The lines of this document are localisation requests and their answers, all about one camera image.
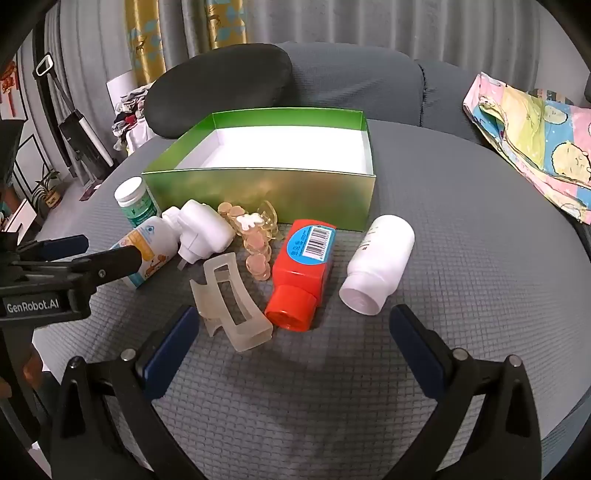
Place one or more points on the white plug adapter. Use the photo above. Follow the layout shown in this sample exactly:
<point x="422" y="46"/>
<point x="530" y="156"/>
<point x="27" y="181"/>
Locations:
<point x="207" y="230"/>

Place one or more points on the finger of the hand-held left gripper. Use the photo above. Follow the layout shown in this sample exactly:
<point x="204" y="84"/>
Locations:
<point x="60" y="247"/>
<point x="111" y="265"/>

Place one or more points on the grey sofa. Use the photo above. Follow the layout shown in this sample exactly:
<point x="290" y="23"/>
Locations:
<point x="369" y="78"/>

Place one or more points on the pink bear-shaped stickers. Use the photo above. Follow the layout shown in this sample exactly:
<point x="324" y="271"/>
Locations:
<point x="256" y="265"/>

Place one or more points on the yellow patterned curtain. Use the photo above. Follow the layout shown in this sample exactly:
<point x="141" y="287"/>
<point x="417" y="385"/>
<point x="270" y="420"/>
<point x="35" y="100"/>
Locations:
<point x="226" y="23"/>
<point x="145" y="41"/>

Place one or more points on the printed pastel blanket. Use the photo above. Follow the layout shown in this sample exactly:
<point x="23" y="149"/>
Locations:
<point x="531" y="138"/>

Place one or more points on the grey curtain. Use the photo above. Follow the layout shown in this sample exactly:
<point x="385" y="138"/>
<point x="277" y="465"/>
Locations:
<point x="92" y="69"/>
<point x="369" y="23"/>

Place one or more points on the white bottle blue label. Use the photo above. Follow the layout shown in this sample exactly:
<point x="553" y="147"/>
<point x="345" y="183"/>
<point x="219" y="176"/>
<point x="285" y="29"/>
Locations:
<point x="378" y="263"/>

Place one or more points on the black stick vacuum cleaner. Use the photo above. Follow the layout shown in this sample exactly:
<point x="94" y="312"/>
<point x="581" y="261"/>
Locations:
<point x="78" y="134"/>

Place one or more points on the translucent hair claw clip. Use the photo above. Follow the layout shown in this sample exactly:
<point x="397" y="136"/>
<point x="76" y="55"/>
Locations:
<point x="249" y="330"/>

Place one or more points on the white board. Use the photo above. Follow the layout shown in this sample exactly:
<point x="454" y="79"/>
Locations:
<point x="121" y="87"/>

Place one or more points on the white box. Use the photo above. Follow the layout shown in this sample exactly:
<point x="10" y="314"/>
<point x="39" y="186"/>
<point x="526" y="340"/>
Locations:
<point x="21" y="221"/>

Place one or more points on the white bottle green label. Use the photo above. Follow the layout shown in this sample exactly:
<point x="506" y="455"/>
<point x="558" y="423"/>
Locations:
<point x="134" y="203"/>

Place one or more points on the white bottle orange label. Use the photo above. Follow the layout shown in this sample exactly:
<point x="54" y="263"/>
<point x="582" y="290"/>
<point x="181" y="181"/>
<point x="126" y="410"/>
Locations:
<point x="154" y="242"/>

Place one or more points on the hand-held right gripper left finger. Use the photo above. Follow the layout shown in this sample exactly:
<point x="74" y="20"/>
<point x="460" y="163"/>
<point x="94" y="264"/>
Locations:
<point x="171" y="355"/>

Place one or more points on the red plastic bottle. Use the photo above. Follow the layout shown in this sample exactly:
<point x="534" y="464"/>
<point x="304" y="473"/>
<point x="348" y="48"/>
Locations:
<point x="295" y="277"/>

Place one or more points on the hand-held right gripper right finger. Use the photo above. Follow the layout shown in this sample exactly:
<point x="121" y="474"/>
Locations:
<point x="415" y="353"/>

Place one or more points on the dark grey cushion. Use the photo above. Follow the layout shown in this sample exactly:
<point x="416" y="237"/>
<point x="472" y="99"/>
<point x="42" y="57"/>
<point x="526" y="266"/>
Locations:
<point x="217" y="87"/>

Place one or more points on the person's left hand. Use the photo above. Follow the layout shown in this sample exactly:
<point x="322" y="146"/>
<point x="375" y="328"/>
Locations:
<point x="32" y="367"/>

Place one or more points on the pile of clothes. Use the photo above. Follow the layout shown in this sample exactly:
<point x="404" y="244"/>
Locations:
<point x="129" y="120"/>

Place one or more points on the red wall ornament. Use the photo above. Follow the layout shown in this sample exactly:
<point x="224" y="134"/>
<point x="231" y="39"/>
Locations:
<point x="8" y="83"/>

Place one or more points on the potted plant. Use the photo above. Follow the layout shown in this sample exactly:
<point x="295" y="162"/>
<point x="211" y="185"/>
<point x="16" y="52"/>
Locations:
<point x="46" y="189"/>

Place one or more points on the green cardboard box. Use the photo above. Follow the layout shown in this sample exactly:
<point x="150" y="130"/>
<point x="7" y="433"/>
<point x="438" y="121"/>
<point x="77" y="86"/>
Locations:
<point x="277" y="194"/>

